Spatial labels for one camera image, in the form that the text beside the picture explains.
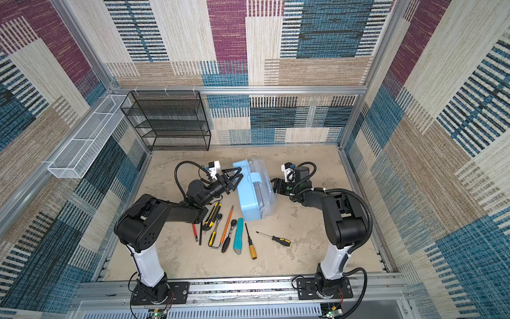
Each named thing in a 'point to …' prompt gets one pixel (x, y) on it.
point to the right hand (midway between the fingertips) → (271, 186)
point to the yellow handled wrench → (218, 216)
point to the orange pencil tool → (226, 226)
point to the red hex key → (195, 232)
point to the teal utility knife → (238, 238)
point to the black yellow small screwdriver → (281, 240)
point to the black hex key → (200, 233)
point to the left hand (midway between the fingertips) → (243, 171)
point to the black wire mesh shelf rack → (170, 120)
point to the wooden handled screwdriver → (252, 246)
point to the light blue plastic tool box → (255, 190)
